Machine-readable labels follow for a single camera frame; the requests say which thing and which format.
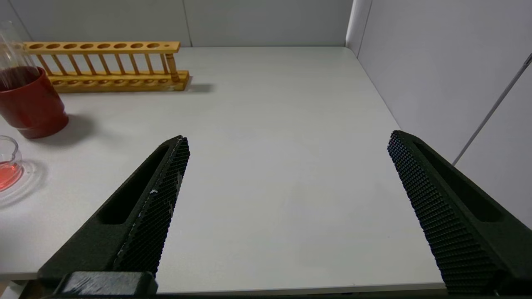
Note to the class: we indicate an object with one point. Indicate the red plastic cup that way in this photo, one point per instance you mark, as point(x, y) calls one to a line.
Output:
point(33, 108)

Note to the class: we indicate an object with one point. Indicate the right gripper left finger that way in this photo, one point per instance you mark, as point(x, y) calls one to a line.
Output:
point(141, 207)

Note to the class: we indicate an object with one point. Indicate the wooden test tube rack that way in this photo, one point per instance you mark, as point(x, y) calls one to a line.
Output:
point(124, 83)

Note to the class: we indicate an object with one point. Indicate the clear glass beaker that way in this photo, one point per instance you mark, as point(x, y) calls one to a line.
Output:
point(6, 174)

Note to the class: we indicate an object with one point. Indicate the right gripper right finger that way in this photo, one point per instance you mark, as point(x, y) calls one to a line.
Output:
point(457, 216)

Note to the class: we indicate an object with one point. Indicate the empty glass test tube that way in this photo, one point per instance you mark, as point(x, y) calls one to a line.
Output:
point(16, 54)

